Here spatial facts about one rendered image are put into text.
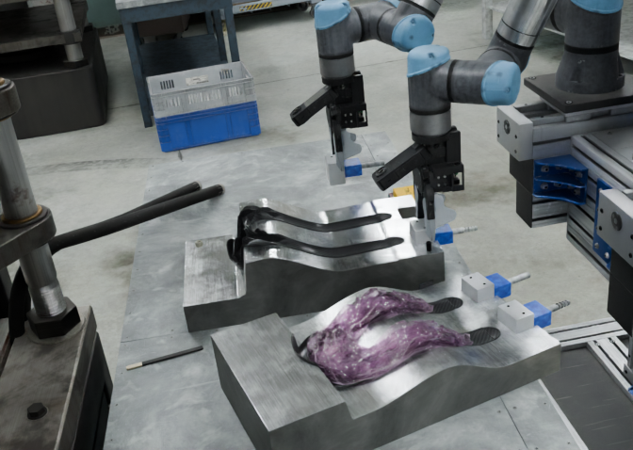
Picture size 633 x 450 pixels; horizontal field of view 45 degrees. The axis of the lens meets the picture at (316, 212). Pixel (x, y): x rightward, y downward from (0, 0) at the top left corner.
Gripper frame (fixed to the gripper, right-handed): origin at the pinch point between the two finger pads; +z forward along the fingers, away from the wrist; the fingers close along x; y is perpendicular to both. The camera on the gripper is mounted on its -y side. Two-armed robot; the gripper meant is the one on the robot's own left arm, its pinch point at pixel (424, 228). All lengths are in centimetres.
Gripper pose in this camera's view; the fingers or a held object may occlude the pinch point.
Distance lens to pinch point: 152.7
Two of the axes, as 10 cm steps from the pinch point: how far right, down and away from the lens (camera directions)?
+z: 1.0, 8.9, 4.5
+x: -1.3, -4.3, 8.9
